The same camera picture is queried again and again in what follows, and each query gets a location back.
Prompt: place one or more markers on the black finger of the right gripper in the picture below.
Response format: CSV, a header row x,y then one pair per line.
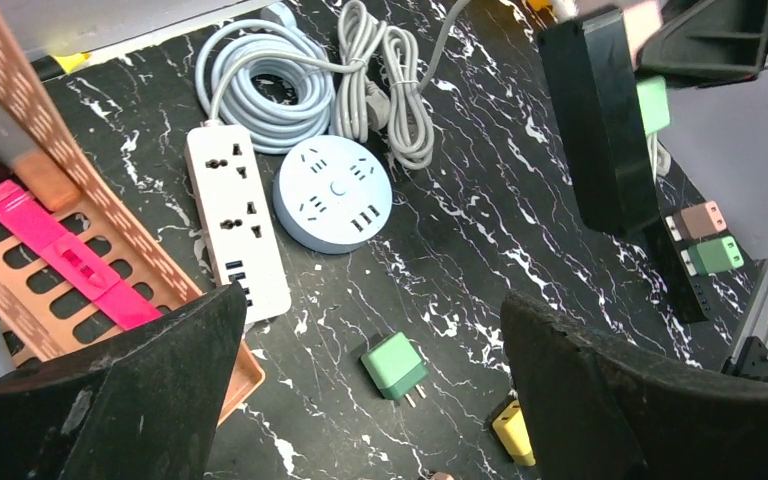
x,y
708,43

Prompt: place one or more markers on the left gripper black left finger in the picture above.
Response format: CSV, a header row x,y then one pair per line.
x,y
143,404

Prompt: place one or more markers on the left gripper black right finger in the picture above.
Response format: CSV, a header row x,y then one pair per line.
x,y
599,407

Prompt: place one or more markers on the yellow plug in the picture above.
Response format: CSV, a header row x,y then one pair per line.
x,y
510,428

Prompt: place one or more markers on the pink plug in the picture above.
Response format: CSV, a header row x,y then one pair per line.
x,y
441,476
641,20

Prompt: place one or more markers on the white power strip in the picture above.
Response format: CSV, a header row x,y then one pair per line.
x,y
234,213

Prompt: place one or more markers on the green plug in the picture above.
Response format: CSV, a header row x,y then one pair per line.
x,y
396,368
653,103

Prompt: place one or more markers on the round blue power socket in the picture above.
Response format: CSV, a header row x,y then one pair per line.
x,y
331,194

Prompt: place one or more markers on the pink plug on black strip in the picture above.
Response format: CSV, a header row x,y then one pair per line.
x,y
641,20

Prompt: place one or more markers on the green plug on black strip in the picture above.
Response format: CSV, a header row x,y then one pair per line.
x,y
653,103

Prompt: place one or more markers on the pink utility knife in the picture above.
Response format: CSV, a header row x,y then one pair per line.
x,y
65,253

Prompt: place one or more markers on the black power strip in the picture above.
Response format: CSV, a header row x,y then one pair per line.
x,y
689,247
592,89

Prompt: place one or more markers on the right side black power strip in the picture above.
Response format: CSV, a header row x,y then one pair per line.
x,y
689,247

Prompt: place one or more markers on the orange highlighter pen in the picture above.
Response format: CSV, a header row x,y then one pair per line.
x,y
34,167

